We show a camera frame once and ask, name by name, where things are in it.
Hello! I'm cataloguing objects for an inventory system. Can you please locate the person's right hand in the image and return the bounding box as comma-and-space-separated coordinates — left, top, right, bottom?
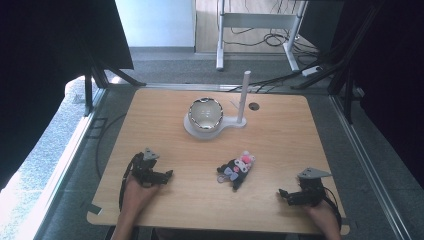
302, 199, 342, 236

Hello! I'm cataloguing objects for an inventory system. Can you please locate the black metal stand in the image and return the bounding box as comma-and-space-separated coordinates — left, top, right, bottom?
290, 6, 381, 125
83, 49, 148, 118

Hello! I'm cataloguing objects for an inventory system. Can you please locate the shiny silver bowl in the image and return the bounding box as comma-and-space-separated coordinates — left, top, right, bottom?
187, 97, 224, 130

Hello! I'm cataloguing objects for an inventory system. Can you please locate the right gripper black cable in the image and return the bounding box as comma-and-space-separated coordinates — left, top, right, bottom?
320, 186, 343, 231

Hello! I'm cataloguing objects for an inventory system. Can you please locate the person's left hand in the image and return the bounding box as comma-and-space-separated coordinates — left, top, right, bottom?
124, 174, 161, 218

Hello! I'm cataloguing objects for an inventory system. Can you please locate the black plush toy keychain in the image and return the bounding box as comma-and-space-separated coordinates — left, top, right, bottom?
216, 150, 257, 192

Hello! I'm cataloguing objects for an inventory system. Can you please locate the black curtain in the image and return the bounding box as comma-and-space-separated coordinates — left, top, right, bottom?
0, 0, 135, 192
298, 0, 424, 189

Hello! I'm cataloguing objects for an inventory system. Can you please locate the aluminium floor rail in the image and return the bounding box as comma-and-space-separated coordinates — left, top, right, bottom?
328, 94, 414, 240

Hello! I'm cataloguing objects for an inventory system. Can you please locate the bundle of black floor cables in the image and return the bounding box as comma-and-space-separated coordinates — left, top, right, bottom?
222, 26, 321, 64

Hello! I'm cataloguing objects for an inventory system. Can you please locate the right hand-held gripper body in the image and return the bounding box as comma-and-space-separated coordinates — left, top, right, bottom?
293, 166, 333, 207

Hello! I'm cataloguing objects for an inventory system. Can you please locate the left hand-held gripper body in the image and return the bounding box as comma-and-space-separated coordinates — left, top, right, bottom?
130, 147, 167, 188

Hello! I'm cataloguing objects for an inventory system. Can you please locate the white power strip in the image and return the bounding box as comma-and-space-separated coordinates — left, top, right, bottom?
301, 65, 324, 77

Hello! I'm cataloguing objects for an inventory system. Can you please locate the white stand with pole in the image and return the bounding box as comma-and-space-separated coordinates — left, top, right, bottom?
183, 70, 252, 140

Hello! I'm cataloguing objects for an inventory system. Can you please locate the white desk frame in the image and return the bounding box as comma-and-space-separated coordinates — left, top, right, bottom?
215, 0, 309, 73

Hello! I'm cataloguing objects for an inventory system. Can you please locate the thin black floor cable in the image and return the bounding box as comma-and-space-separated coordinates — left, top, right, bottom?
95, 112, 128, 181

